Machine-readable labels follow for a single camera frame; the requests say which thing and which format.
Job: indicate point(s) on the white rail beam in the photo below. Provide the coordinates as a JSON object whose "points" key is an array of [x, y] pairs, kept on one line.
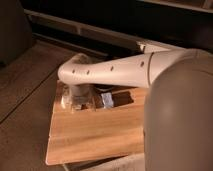
{"points": [[99, 34]]}

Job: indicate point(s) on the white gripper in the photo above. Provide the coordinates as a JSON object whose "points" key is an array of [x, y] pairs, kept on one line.
{"points": [[79, 91]]}

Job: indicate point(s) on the wooden cutting board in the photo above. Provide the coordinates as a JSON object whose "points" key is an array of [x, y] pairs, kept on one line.
{"points": [[97, 134]]}

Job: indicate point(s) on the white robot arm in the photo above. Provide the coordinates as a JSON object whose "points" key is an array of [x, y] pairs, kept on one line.
{"points": [[178, 110]]}

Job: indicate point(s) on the blue grey cube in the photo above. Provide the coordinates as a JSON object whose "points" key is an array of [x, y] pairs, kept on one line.
{"points": [[107, 100]]}

